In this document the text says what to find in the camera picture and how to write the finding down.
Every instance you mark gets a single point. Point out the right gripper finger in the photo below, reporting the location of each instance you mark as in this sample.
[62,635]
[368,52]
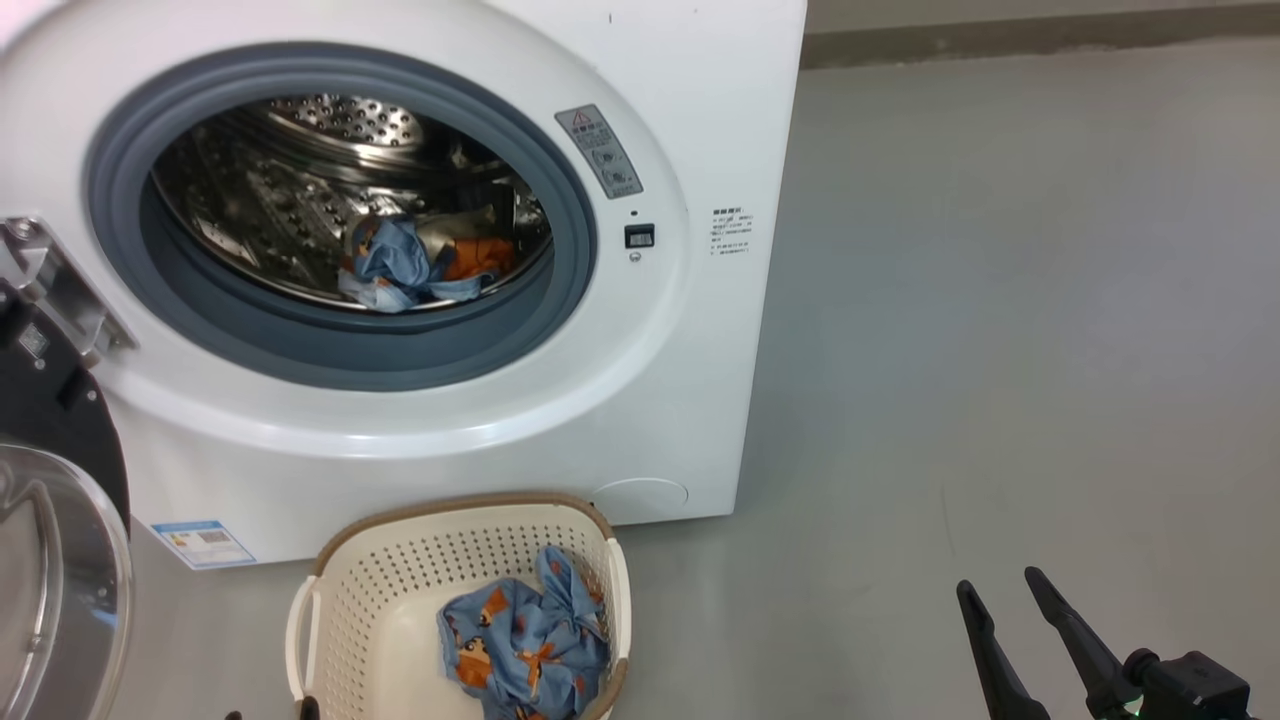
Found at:
[1080,640]
[995,670]

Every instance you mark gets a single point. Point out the blue garment orange print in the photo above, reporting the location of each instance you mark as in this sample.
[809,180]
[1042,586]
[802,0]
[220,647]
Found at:
[520,640]

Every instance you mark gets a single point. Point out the black round glass washer door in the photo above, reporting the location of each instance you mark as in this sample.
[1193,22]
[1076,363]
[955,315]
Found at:
[50,420]

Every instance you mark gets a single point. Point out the cream garment with blue trim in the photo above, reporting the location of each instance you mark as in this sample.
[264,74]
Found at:
[390,255]

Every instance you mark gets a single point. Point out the white front-load washing machine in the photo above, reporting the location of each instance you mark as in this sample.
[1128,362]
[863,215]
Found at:
[680,400]

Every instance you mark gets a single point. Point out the metal door hinge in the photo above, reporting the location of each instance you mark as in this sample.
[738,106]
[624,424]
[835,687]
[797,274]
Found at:
[60,285]

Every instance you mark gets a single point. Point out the cream laundry basket brown rim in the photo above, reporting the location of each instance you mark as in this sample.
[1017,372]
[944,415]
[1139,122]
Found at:
[390,600]

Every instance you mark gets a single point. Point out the blue energy label sticker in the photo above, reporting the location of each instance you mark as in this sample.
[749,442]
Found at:
[205,545]

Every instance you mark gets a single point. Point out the round white filter cover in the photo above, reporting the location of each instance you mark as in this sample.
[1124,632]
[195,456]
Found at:
[640,500]

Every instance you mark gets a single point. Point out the perforated steel drum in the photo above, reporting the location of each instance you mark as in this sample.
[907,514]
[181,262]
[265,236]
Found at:
[260,210]

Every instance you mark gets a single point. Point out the grey warning sticker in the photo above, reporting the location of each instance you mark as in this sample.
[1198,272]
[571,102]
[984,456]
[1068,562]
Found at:
[600,152]

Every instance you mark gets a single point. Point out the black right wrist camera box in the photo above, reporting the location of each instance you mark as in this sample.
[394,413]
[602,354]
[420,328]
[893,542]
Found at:
[1195,685]

